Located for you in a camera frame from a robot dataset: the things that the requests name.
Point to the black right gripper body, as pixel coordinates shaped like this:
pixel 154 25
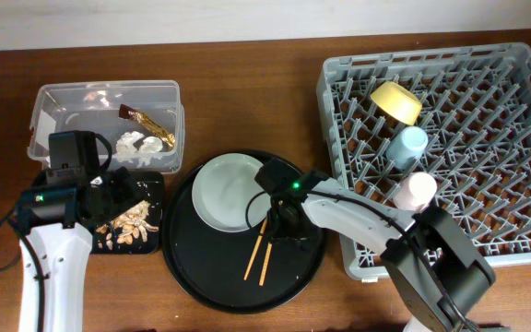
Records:
pixel 283 226

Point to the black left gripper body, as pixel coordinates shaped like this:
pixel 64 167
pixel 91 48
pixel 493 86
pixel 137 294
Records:
pixel 119 192

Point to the wooden chopstick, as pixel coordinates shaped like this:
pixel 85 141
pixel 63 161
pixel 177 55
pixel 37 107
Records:
pixel 255 250
pixel 265 264

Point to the white paper napkin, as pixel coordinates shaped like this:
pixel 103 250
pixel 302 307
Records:
pixel 131 145

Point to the grey round plate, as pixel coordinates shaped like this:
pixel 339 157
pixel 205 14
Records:
pixel 222 190

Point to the peanut shells and rice scraps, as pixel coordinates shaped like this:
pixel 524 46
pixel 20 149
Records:
pixel 136 231

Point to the gold foil snack wrapper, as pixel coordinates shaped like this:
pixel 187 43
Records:
pixel 131 114

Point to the pink plastic cup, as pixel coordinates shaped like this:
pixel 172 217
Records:
pixel 415 192

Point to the blue plastic cup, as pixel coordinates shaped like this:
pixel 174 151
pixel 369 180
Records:
pixel 407 147

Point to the yellow bowl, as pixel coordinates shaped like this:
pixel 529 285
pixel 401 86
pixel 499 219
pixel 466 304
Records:
pixel 397 102

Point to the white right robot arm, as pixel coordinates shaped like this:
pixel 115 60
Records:
pixel 439 274

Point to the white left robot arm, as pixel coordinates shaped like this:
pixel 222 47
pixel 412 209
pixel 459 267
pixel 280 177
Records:
pixel 53 287

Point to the clear plastic waste bin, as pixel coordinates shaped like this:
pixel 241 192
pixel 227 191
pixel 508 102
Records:
pixel 94 106

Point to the grey dishwasher rack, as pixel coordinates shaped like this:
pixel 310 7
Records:
pixel 476 111

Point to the round black tray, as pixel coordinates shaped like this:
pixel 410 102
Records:
pixel 210 265

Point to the black rectangular tray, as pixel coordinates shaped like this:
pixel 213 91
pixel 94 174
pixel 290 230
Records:
pixel 41 218

